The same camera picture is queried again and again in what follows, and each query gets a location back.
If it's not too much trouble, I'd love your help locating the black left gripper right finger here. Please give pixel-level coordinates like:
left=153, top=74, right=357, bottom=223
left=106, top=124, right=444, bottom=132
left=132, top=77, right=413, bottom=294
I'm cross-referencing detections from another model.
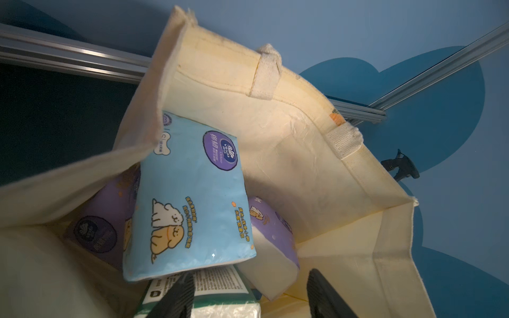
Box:
left=306, top=268, right=358, bottom=318

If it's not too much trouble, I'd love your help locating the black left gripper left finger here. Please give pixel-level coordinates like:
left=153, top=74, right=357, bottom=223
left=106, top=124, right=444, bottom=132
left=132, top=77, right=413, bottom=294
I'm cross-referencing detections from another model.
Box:
left=147, top=272, right=195, bottom=318

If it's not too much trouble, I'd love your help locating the green white tissue pack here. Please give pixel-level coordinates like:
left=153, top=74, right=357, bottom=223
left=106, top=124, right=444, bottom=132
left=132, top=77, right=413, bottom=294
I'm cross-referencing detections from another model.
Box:
left=135, top=265, right=261, bottom=317

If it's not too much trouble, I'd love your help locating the purple tissue pack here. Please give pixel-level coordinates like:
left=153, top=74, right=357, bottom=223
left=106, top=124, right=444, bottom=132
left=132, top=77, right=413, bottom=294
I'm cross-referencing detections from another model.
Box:
left=237, top=197, right=300, bottom=301
left=64, top=164, right=141, bottom=271

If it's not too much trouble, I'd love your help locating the cream canvas tote bag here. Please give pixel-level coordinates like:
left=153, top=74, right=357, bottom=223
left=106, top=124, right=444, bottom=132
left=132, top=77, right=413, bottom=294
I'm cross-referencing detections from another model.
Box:
left=1, top=7, right=435, bottom=317

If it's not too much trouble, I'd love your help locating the light blue tissue pack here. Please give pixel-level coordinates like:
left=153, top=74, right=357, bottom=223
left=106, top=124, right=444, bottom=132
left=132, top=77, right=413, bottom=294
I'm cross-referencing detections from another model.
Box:
left=123, top=112, right=257, bottom=282

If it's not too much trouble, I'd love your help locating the aluminium back frame rail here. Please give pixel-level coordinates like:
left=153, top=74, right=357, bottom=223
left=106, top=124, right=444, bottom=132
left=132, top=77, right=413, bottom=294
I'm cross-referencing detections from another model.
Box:
left=0, top=23, right=387, bottom=125

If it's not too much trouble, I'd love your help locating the right vertical frame post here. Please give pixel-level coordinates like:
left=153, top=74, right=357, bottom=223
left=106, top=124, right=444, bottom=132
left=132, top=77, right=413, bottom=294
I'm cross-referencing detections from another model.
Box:
left=369, top=23, right=508, bottom=111

